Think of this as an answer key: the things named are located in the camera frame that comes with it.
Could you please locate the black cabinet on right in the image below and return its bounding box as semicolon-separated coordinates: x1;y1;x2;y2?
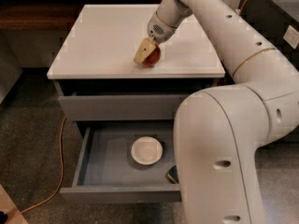
239;0;299;68

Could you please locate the dark wooden shelf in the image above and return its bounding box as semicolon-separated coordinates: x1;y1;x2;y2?
0;0;162;31

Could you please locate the grey drawer cabinet white top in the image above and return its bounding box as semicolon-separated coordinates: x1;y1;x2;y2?
48;5;224;129

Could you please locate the grey top drawer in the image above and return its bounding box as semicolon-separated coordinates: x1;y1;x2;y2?
58;93;187;121

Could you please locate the green yellow sponge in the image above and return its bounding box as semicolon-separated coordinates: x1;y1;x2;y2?
167;166;179;184

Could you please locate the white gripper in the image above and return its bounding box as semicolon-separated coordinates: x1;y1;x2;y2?
134;12;178;63

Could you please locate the white wall outlet plate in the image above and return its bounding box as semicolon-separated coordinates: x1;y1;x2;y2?
283;25;299;49

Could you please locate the white ceramic bowl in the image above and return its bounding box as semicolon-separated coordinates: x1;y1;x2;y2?
131;136;163;165

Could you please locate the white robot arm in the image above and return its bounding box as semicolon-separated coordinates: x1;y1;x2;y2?
135;0;299;224

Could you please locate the red apple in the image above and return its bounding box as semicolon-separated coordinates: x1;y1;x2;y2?
142;47;161;67

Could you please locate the grey drawer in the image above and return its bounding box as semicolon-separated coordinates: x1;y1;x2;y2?
58;93;187;121
61;120;180;203

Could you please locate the orange cable on floor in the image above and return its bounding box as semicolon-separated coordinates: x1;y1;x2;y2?
5;117;67;224

